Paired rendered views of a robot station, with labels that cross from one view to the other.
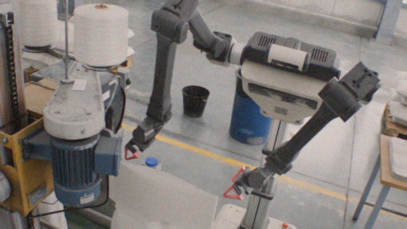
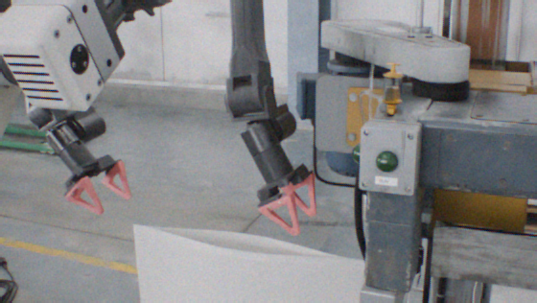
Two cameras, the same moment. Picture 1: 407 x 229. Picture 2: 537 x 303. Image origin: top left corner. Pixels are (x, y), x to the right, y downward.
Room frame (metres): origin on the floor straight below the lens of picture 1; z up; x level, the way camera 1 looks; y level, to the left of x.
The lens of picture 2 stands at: (2.34, 0.26, 1.54)
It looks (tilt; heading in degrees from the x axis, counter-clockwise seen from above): 17 degrees down; 184
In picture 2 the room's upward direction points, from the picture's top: 1 degrees counter-clockwise
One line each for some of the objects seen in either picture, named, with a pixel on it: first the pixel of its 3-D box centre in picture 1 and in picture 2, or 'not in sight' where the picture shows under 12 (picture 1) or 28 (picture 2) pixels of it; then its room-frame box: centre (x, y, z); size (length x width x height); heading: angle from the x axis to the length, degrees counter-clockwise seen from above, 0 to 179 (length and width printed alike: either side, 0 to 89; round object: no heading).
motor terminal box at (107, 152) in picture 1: (108, 158); (315, 100); (1.00, 0.28, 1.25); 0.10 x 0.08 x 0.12; 7
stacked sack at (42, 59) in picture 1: (52, 51); not in sight; (4.17, 1.85, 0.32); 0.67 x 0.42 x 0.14; 166
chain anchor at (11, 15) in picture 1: (7, 16); not in sight; (0.98, 0.56, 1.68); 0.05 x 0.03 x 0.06; 162
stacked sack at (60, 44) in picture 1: (80, 38); not in sight; (4.06, 1.46, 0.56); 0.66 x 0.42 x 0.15; 162
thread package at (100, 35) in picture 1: (100, 34); not in sight; (1.13, 0.34, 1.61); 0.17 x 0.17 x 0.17
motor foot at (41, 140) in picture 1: (46, 145); not in sight; (0.98, 0.47, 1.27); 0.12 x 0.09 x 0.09; 162
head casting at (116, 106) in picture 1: (77, 99); (477, 180); (1.43, 0.53, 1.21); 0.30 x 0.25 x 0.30; 72
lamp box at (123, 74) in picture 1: (119, 79); (390, 156); (1.53, 0.37, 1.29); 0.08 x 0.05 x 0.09; 72
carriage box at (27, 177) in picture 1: (27, 145); (469, 141); (1.09, 0.60, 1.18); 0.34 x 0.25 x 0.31; 162
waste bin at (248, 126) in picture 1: (254, 105); not in sight; (3.47, -0.48, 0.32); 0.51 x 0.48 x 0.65; 162
